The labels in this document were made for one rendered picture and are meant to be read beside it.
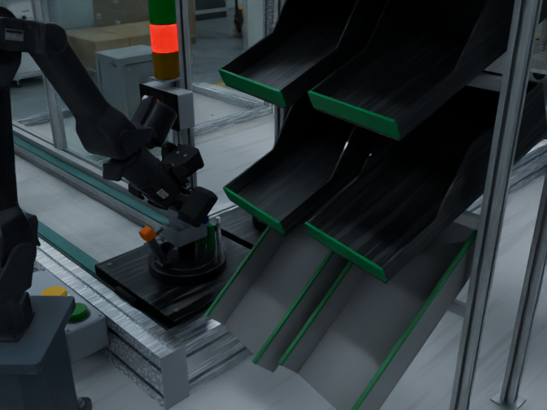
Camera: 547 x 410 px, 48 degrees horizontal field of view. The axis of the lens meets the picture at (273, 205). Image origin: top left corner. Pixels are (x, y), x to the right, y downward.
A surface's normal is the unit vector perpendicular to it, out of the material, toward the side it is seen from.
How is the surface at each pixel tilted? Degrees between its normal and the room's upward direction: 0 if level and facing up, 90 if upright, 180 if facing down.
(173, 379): 90
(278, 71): 25
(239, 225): 0
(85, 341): 90
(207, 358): 90
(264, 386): 0
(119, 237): 0
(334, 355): 45
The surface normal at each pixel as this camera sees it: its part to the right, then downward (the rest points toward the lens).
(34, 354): 0.00, -0.90
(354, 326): -0.58, -0.47
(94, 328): 0.70, 0.30
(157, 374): -0.71, 0.30
